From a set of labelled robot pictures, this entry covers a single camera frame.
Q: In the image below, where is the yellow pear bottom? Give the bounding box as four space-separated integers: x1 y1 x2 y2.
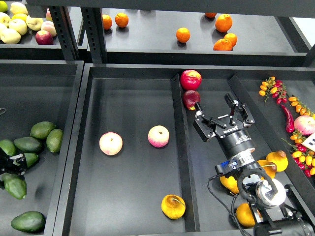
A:
236 203 255 228

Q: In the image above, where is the red apple on shelf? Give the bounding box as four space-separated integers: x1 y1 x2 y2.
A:
35 30 54 45

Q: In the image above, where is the black left tray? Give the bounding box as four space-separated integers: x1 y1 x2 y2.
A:
0 60 84 236

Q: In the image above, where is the pink apple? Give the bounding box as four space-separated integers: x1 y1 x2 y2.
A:
148 125 169 148
99 132 123 156

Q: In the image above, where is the white label card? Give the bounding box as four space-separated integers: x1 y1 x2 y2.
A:
302 133 315 151

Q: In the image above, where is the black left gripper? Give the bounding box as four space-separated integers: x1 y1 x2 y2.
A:
0 149 28 175

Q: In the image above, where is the orange behind front orange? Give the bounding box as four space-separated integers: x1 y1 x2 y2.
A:
224 33 238 47

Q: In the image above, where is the upper cherry tomato bunch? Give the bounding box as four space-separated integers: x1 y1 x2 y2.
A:
259 76 288 104

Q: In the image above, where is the avocado far left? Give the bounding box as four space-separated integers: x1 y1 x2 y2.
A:
0 139 18 156

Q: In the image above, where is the yellow pear with brown stem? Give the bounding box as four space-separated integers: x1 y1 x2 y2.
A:
257 159 277 179

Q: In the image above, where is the bright red apple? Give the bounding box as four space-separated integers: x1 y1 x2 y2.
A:
180 69 202 90

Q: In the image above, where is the pale yellow apple middle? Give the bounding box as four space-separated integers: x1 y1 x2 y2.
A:
8 19 28 36

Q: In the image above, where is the pale yellow apple front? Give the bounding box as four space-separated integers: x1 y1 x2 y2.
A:
0 29 21 44

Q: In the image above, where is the lower cherry tomato bunch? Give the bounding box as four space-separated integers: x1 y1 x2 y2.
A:
282 131 315 178

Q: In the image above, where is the yellow pear under gripper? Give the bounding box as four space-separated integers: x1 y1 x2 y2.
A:
220 176 239 194

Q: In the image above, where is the middle orange tomato bunch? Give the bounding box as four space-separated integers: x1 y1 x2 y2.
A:
288 96 315 117

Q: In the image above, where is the dark red apple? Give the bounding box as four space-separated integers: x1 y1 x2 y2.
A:
183 90 201 111

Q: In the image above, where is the black shelf upright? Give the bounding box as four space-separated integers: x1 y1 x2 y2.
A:
48 6 79 60
80 7 107 63

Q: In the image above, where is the black middle tray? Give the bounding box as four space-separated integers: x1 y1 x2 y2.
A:
52 63 315 236

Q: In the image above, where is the orange on shelf front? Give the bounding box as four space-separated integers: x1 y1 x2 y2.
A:
213 38 233 51

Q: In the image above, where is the black tray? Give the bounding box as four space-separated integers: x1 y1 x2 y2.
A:
0 60 84 236
52 63 315 236

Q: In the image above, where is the avocado right of pile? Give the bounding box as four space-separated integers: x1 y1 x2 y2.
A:
46 129 63 153

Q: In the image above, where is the pink apple right tray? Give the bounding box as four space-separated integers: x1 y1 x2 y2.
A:
293 115 315 136

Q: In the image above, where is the large orange on shelf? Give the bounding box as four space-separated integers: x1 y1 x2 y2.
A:
215 14 233 32

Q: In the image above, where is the black shelf upright left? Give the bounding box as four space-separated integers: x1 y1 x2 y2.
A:
48 6 79 60

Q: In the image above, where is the red chili pepper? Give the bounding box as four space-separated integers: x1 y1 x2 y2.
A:
281 105 295 133

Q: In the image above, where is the cherry tomato bunch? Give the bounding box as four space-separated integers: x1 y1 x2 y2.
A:
282 131 315 178
259 76 288 104

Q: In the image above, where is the avocado centre of pile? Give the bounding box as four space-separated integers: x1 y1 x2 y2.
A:
14 137 42 153

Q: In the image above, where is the pink apple left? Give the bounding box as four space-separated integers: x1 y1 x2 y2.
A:
99 132 123 156

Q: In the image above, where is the black shelf upright right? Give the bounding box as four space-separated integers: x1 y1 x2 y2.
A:
80 7 107 63

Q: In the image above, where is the orange on shelf centre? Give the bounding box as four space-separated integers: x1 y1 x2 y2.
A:
176 28 190 43

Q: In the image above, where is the avocado bottom left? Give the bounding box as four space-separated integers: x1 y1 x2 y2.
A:
10 211 46 233

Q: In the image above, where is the green avocado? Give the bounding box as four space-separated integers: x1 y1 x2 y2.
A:
1 173 27 200

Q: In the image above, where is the orange on shelf left edge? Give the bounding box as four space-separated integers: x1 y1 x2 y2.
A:
102 14 112 30

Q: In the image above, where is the pink apple centre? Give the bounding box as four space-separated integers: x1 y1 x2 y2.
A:
148 125 169 148

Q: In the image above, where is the orange at shelf back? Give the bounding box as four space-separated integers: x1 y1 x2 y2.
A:
204 12 217 18

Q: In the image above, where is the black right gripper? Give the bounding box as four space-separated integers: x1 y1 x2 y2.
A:
193 93 255 159

